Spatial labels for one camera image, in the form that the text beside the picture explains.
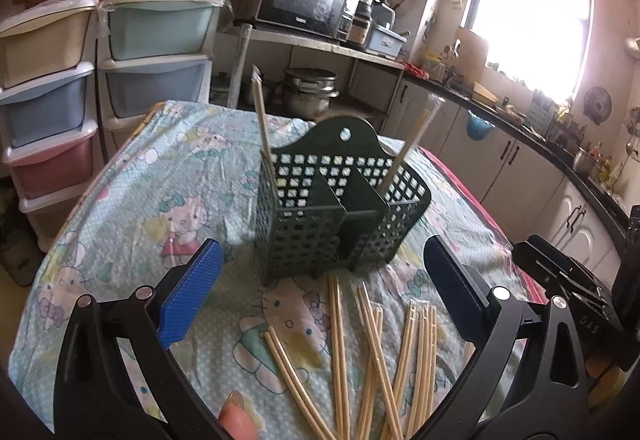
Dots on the right plastic drawer tower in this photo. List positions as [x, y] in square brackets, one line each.
[151, 51]

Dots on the green plastic utensil basket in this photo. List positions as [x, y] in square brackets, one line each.
[332, 200]

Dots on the white kitchen cabinets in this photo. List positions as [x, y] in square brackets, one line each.
[523, 186]

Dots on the left hand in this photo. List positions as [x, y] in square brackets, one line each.
[235, 418]

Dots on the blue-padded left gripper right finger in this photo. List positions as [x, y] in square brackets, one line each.
[526, 378]

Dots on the blue plastic tray box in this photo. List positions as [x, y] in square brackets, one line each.
[384, 42]

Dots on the plastic drawer tower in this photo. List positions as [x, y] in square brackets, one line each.
[50, 139]
[151, 51]

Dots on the window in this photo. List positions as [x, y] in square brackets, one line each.
[539, 44]

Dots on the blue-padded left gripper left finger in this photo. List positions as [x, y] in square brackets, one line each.
[116, 376]

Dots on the left plastic drawer tower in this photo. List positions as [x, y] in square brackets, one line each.
[50, 139]

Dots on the Hello Kitty tablecloth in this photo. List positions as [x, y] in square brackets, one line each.
[191, 172]

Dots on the blue hanging bin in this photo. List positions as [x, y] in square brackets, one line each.
[477, 128]

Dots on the chopstick pair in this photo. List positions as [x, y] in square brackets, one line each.
[423, 389]
[296, 388]
[338, 355]
[403, 365]
[411, 142]
[259, 106]
[379, 363]

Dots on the stacked steel pots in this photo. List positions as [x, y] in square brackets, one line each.
[307, 92]

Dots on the metal shelf rack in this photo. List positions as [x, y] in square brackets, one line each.
[366, 82]

